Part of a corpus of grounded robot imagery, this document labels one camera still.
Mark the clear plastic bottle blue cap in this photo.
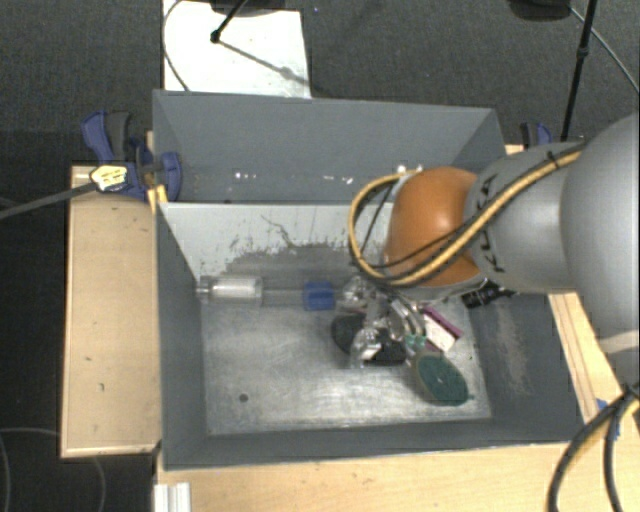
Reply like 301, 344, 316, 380
194, 274, 335, 312

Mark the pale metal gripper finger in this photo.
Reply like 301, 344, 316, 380
348, 337, 382, 370
360, 321, 392, 348

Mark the purple and white box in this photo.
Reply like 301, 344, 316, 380
420, 304, 464, 354

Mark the grey metal bin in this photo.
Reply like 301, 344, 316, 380
150, 88, 587, 471

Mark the black cylinder on white bracket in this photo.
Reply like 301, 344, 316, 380
460, 280, 517, 309

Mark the black oval object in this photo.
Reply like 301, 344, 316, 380
329, 314, 409, 369

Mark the pale wood board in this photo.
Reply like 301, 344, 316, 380
59, 164, 164, 459

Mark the dark green round scrubber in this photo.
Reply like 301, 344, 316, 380
410, 348, 475, 407

